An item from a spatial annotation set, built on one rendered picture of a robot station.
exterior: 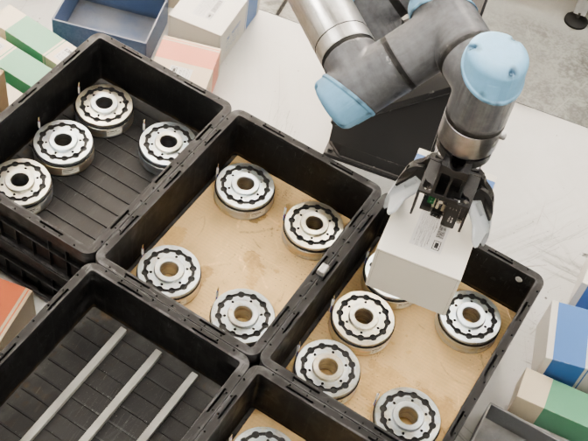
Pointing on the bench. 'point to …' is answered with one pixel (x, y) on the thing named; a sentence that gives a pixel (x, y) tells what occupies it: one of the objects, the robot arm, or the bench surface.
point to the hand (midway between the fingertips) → (434, 222)
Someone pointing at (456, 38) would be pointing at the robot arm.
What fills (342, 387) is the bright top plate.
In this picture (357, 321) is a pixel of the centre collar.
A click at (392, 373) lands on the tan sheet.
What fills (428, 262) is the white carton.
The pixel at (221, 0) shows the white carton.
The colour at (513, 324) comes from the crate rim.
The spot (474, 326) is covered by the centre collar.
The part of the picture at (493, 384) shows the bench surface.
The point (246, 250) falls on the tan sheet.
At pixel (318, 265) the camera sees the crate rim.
